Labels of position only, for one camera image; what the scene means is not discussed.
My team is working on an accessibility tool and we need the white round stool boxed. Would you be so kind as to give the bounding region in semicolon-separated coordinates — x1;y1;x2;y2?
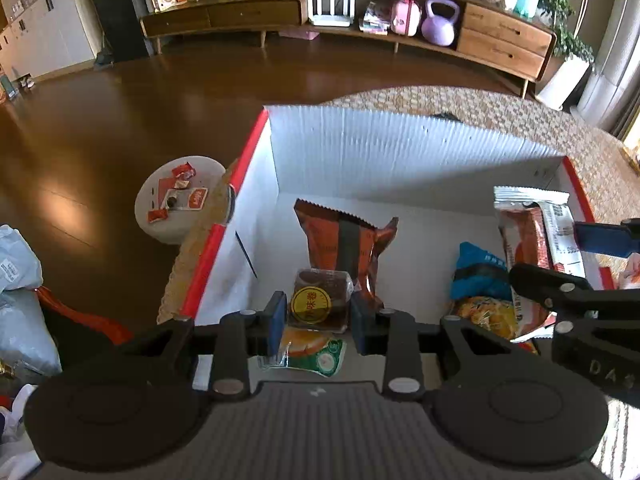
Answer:
134;156;236;245

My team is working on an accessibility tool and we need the pink lunch box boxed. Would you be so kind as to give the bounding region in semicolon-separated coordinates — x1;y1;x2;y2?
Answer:
390;0;422;37

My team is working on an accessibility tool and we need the white router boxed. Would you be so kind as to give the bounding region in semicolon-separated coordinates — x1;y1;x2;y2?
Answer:
306;0;357;27

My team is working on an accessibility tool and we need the white cloth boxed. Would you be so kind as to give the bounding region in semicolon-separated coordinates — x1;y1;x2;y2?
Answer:
0;385;38;466

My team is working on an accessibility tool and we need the white plastic bag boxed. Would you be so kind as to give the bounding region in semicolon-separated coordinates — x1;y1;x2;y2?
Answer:
0;225;43;292

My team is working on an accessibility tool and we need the white planter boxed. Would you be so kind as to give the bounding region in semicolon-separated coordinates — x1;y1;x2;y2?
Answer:
535;55;591;111

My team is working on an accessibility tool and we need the blue snack packet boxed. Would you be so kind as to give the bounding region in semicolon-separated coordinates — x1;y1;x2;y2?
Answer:
450;241;513;302

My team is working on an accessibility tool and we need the green potted tree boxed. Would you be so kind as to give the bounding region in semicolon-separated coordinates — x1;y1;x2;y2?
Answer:
537;0;596;63

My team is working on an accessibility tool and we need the grey curtain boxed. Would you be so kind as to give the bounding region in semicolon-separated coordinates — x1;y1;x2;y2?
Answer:
575;0;640;136

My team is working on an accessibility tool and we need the grey plastic bag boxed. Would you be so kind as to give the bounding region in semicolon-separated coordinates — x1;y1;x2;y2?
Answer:
0;289;62;377

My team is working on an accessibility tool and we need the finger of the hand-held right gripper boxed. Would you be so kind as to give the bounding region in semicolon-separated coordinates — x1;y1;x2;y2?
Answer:
572;217;640;259
509;262;597;319

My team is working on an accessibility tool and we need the orange white wrapper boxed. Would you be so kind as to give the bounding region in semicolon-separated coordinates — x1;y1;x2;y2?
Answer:
159;187;208;211

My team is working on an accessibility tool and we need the brown round pastry packet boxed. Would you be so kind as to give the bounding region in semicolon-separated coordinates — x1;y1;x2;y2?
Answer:
287;268;355;335

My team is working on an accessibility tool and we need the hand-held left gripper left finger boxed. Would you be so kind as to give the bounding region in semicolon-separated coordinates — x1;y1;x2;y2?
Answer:
120;290;289;402

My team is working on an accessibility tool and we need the red yellow snack packet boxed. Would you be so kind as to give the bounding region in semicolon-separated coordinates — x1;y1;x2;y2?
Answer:
452;296;538;343

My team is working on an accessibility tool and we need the purple kettlebell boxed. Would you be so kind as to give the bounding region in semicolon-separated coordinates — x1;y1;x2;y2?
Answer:
421;0;460;47

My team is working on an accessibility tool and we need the black cabinet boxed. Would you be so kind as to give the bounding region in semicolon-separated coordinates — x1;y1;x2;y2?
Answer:
87;0;151;63

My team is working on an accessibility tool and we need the wooden TV cabinet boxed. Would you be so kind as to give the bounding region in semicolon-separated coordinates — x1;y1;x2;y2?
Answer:
140;0;558;99

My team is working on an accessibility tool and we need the grey storage cabinet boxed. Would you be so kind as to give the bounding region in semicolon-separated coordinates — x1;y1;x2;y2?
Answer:
0;0;96;83

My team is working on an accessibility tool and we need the red cardboard shoe box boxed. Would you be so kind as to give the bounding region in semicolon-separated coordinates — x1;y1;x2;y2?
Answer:
180;104;617;393

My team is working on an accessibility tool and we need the green yellow pastry packet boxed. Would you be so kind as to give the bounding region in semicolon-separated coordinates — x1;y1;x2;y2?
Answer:
257;327;347;378

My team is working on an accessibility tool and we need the red brown striped snack packet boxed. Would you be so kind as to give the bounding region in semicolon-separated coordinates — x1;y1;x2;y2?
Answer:
293;198;399;311

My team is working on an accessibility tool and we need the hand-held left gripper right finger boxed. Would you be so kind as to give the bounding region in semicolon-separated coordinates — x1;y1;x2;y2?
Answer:
350;292;507;403

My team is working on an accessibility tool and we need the red curved object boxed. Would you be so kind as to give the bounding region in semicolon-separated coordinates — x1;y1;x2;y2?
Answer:
36;286;133;346

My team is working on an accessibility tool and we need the pile of booklets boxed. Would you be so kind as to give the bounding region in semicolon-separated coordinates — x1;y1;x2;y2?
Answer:
361;1;392;36

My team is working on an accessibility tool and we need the white red snack packet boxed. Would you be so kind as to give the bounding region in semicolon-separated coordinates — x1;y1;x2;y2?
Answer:
493;186;587;346

